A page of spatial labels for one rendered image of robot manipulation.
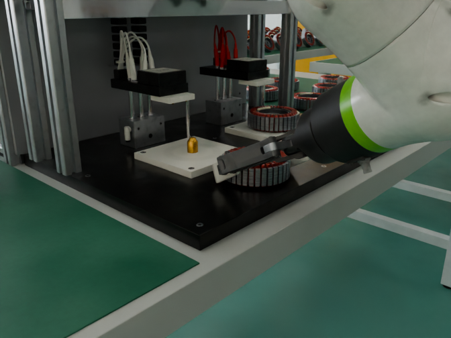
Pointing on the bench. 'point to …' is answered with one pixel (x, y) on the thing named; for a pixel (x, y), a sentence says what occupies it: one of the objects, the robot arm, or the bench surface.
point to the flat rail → (169, 8)
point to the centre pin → (192, 145)
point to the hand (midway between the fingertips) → (255, 164)
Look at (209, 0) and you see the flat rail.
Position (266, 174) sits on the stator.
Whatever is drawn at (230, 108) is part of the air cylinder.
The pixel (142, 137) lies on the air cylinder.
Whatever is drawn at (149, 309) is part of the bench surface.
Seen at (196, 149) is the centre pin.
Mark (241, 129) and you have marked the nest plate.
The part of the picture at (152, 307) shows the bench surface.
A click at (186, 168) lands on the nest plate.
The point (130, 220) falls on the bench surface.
